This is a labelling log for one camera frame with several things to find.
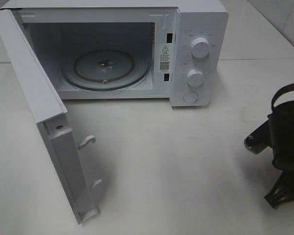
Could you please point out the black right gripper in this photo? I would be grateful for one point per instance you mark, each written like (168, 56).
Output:
(282, 139)

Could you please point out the round white door button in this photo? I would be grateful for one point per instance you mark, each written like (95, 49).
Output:
(190, 97)

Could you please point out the white timer knob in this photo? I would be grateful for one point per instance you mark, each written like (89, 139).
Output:
(195, 78)

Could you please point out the white microwave door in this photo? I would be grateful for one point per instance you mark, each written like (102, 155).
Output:
(50, 115)

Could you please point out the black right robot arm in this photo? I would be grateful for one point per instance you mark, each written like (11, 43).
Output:
(284, 108)

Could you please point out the upper white power knob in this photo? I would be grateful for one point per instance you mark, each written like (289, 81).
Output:
(200, 47)

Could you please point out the white microwave oven body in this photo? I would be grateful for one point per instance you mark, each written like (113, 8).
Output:
(59, 29)

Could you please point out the white warning label sticker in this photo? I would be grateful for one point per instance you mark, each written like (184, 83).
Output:
(164, 55)

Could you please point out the glass microwave turntable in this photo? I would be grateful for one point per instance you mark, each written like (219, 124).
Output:
(107, 69)

